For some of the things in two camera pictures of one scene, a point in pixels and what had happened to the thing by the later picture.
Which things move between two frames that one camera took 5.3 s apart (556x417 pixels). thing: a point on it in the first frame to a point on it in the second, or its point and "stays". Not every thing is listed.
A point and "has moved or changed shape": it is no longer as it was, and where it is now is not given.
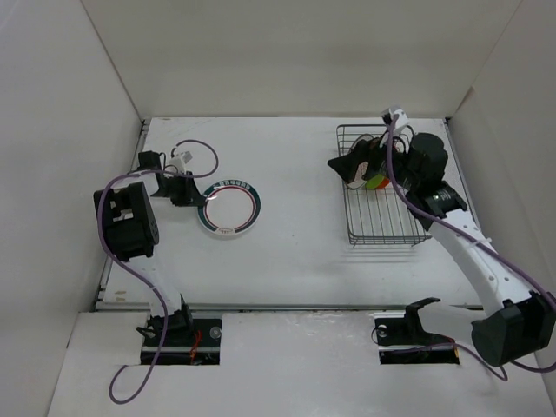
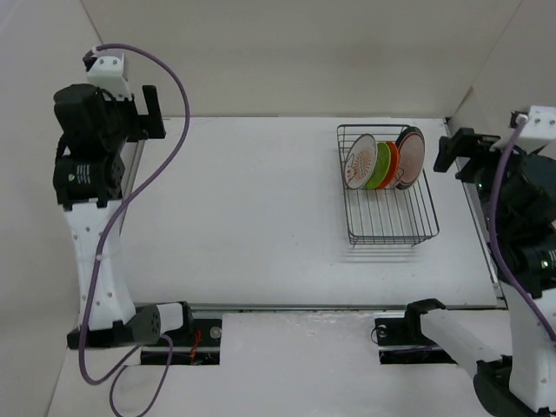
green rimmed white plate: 231,207 has moved or changed shape
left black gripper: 189,196 to 144,126
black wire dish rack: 382,215 stays
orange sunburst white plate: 359,182 stays
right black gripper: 347,165 to 466,142
